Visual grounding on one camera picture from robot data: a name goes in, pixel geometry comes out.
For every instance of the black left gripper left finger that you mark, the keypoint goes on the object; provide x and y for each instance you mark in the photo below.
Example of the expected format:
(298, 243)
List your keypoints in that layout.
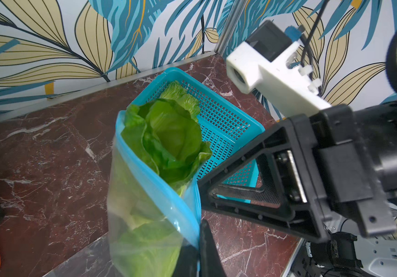
(187, 262)

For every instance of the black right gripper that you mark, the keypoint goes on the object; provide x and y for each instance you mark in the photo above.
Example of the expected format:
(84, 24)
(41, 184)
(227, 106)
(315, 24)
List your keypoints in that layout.
(297, 174)

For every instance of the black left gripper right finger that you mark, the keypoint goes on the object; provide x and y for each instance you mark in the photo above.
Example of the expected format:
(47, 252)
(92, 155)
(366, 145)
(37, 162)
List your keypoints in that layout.
(210, 262)

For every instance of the clear zipper bag blue seal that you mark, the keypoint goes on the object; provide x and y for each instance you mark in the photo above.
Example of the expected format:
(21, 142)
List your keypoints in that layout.
(182, 211)

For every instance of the chinese cabbage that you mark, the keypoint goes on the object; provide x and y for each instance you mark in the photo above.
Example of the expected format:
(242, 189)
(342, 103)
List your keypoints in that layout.
(176, 92)
(166, 136)
(143, 243)

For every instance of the chinese cabbage front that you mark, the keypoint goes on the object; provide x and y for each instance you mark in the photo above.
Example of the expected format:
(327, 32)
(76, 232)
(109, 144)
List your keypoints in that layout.
(143, 243)

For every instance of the chinese cabbage back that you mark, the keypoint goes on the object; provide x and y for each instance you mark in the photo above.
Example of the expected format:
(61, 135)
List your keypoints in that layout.
(176, 92)

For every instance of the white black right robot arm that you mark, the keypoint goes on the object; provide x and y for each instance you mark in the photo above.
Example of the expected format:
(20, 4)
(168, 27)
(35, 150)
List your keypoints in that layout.
(349, 253)

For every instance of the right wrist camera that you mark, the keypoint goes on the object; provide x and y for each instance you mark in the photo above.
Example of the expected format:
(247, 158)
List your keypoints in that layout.
(263, 62)

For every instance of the right aluminium corner post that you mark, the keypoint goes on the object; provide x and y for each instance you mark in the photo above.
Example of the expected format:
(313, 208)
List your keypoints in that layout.
(229, 18)

